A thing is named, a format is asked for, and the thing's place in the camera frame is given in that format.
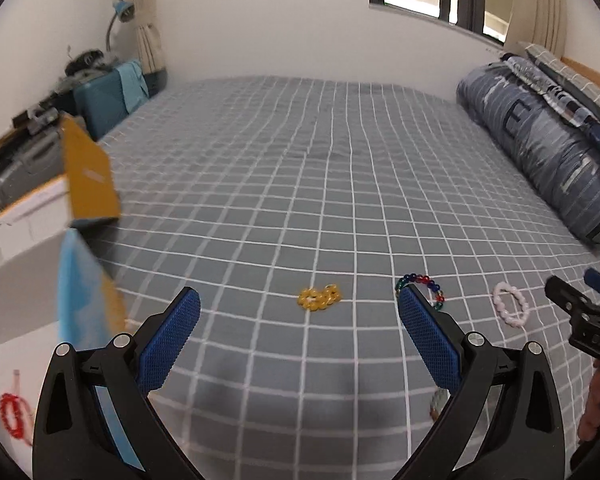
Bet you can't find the teal suitcase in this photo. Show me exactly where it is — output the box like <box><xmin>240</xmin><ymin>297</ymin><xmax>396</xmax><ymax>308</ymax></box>
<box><xmin>72</xmin><ymin>62</ymin><xmax>148</xmax><ymax>142</ymax></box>

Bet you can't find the black device on suitcase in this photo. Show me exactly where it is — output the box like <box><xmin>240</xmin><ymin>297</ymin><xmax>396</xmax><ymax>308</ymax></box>
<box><xmin>65</xmin><ymin>50</ymin><xmax>106</xmax><ymax>76</ymax></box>

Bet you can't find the grey checked bed sheet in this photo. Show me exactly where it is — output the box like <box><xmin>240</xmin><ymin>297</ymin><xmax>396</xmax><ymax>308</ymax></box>
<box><xmin>92</xmin><ymin>76</ymin><xmax>600</xmax><ymax>480</ymax></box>

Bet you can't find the grey suitcase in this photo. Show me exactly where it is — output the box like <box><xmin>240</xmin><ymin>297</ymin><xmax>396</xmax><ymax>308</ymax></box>
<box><xmin>0</xmin><ymin>127</ymin><xmax>70</xmax><ymax>211</ymax></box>

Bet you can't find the light blue cloth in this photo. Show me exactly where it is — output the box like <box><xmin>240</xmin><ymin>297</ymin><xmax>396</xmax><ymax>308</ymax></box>
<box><xmin>119</xmin><ymin>60</ymin><xmax>151</xmax><ymax>114</ymax></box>

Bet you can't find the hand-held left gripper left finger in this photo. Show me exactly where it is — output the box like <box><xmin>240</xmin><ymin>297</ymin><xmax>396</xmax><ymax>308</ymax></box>
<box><xmin>31</xmin><ymin>286</ymin><xmax>203</xmax><ymax>480</ymax></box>

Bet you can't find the grey checked pillow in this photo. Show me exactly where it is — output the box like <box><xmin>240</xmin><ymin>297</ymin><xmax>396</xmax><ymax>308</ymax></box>
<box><xmin>522</xmin><ymin>42</ymin><xmax>600</xmax><ymax>111</ymax></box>

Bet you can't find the beige curtain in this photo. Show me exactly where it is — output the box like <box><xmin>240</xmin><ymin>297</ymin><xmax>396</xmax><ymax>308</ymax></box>
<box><xmin>502</xmin><ymin>0</ymin><xmax>568</xmax><ymax>58</ymax></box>
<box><xmin>127</xmin><ymin>0</ymin><xmax>168</xmax><ymax>75</ymax></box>

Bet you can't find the pile of dark clutter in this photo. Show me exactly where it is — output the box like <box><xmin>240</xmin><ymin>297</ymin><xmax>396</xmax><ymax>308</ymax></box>
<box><xmin>0</xmin><ymin>102</ymin><xmax>65</xmax><ymax>152</ymax></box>

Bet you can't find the folded printed blue cloth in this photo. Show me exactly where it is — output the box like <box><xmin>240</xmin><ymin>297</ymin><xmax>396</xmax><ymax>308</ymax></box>
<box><xmin>502</xmin><ymin>55</ymin><xmax>600</xmax><ymax>153</ymax></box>

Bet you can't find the blue desk lamp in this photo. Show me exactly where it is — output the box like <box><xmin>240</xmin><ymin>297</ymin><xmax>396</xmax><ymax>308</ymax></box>
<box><xmin>105</xmin><ymin>0</ymin><xmax>136</xmax><ymax>55</ymax></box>

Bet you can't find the yellow bead bracelet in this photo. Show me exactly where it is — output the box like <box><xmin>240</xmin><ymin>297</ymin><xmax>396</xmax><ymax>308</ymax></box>
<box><xmin>297</xmin><ymin>284</ymin><xmax>342</xmax><ymax>312</ymax></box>

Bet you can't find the red bead bracelet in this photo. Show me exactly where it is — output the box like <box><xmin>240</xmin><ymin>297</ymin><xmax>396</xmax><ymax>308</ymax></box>
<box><xmin>0</xmin><ymin>394</ymin><xmax>33</xmax><ymax>438</ymax></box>

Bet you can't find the wooden bead bracelet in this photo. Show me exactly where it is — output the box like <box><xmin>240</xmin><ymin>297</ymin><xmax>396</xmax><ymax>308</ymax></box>
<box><xmin>428</xmin><ymin>390</ymin><xmax>451</xmax><ymax>421</ymax></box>

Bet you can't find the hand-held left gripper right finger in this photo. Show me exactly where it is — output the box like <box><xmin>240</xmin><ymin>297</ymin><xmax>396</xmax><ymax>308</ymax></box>
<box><xmin>397</xmin><ymin>287</ymin><xmax>568</xmax><ymax>480</ymax></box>

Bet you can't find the folded blue printed quilt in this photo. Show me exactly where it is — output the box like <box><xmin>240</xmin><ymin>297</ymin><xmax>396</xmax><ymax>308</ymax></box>
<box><xmin>455</xmin><ymin>62</ymin><xmax>600</xmax><ymax>251</ymax></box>

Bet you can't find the blue and yellow cardboard box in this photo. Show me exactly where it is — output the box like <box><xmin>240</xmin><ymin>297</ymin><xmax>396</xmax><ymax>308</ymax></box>
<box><xmin>0</xmin><ymin>115</ymin><xmax>146</xmax><ymax>476</ymax></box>

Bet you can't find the pink bead bracelet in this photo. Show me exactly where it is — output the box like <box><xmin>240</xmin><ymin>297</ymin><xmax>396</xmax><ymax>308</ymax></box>
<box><xmin>492</xmin><ymin>282</ymin><xmax>531</xmax><ymax>328</ymax></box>

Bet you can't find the multicolour glass bead bracelet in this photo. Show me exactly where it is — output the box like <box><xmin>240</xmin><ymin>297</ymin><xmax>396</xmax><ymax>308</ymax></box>
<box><xmin>394</xmin><ymin>273</ymin><xmax>451</xmax><ymax>313</ymax></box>

